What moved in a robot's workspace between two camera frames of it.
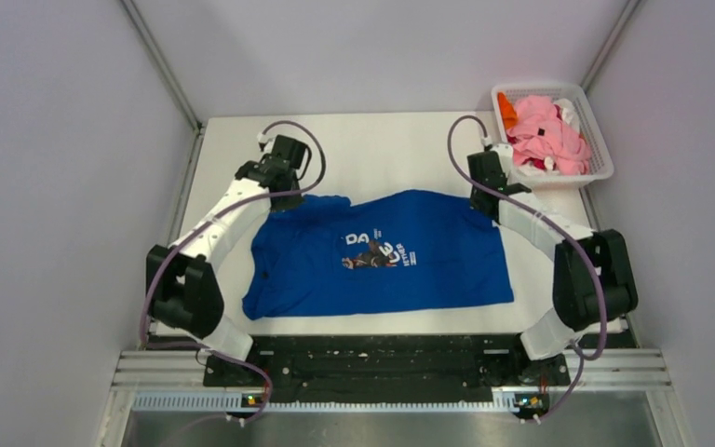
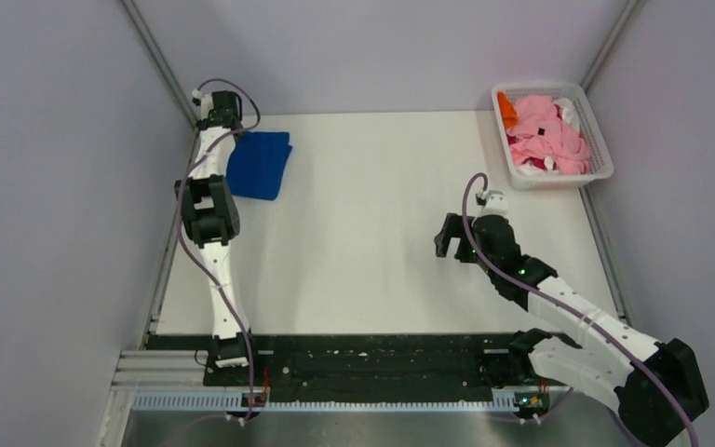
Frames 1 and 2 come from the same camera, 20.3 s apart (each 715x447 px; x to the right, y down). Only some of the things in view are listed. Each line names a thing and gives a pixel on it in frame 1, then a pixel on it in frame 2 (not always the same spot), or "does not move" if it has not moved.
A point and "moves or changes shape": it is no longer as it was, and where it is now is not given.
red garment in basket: [540, 163] does not move
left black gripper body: [285, 202] to [198, 123]
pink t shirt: [540, 131] does not move
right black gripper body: [473, 198] to [455, 228]
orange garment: [508, 111] does not move
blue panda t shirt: [394, 250] moves or changes shape
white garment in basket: [567, 108] does not move
